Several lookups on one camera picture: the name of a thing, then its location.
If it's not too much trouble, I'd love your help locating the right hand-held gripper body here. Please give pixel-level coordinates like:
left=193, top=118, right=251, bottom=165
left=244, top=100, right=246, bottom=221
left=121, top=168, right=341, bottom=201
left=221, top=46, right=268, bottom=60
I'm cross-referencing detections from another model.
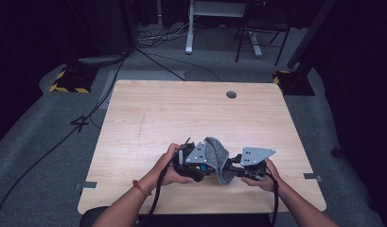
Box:
left=232, top=147, right=276, bottom=182

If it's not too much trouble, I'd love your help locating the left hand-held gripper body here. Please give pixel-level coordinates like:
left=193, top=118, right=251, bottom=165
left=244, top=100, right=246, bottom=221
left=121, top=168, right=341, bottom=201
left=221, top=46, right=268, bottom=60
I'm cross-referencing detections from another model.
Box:
left=175, top=141, right=214, bottom=183

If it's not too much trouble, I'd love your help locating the colourful puzzle cube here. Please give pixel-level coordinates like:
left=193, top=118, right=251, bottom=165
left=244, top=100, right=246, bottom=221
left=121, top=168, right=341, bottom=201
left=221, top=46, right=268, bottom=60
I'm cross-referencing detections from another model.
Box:
left=191, top=162, right=216, bottom=178

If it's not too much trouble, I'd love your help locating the grey fluffy cloth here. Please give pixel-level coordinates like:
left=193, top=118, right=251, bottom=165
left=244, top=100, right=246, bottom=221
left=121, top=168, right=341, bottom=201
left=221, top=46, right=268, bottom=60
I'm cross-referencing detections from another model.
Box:
left=202, top=136, right=237, bottom=185

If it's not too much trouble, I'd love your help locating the person's right hand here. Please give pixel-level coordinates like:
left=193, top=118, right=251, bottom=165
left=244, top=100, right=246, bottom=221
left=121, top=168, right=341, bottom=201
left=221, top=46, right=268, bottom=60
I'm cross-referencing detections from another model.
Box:
left=240, top=158, right=282, bottom=193

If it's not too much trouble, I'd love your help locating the person's left hand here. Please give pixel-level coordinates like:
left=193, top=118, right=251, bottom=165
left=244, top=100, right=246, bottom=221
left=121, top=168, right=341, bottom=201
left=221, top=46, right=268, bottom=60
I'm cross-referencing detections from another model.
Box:
left=148, top=143, right=195, bottom=190

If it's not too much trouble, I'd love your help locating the grey tape strip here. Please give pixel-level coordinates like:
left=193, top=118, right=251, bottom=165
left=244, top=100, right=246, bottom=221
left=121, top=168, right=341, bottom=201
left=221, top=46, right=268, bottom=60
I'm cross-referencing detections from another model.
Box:
left=74, top=181, right=98, bottom=192
left=303, top=172, right=325, bottom=183

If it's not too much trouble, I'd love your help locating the stand with striped base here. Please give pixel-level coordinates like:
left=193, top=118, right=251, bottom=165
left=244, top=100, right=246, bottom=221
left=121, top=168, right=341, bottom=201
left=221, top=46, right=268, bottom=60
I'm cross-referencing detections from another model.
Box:
left=49, top=0, right=135, bottom=94
left=273, top=0, right=337, bottom=96

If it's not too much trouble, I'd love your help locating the black seat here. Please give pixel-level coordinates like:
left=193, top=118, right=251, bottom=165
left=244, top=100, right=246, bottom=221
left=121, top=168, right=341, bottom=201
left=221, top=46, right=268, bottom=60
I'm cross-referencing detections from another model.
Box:
left=79, top=206, right=274, bottom=227

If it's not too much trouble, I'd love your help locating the black metal chair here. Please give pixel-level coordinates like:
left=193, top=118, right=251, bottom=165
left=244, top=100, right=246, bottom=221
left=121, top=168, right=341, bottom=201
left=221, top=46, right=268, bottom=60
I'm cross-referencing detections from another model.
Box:
left=234, top=0, right=291, bottom=66

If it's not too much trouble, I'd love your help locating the right hand-held gripper black cable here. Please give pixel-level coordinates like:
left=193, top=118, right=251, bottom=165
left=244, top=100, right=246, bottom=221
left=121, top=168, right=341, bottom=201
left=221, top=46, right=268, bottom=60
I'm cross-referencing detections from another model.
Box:
left=265, top=171, right=280, bottom=227

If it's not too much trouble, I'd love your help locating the hand-held gripper black cable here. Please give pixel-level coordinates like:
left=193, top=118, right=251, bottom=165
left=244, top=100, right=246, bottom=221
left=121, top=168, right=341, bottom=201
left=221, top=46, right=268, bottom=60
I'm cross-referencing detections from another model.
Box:
left=265, top=171, right=280, bottom=227
left=138, top=150, right=181, bottom=227

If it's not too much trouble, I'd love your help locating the left hand-held gripper black cable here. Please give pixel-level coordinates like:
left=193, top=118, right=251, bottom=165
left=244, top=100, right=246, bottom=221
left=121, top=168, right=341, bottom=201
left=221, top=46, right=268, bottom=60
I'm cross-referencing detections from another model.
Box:
left=138, top=150, right=181, bottom=227

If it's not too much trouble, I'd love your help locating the orange bead bracelet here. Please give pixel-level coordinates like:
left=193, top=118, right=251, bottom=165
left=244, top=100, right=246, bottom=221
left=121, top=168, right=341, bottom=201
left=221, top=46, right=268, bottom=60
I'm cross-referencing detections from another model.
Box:
left=132, top=179, right=152, bottom=197

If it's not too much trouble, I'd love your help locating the thin black floor cable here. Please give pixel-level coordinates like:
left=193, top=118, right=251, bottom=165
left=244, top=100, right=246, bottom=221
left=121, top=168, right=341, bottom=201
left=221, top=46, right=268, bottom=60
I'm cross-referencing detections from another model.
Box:
left=136, top=47, right=222, bottom=82

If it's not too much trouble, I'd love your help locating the tangle of floor cables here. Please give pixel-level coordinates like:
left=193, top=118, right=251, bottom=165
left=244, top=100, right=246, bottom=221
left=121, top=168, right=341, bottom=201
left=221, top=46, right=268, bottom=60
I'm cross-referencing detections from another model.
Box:
left=136, top=18, right=199, bottom=49

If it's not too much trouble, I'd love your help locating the long black floor cable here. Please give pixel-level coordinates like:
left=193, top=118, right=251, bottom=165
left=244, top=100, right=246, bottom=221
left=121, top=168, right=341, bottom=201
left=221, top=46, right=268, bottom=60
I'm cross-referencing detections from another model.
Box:
left=0, top=51, right=130, bottom=226

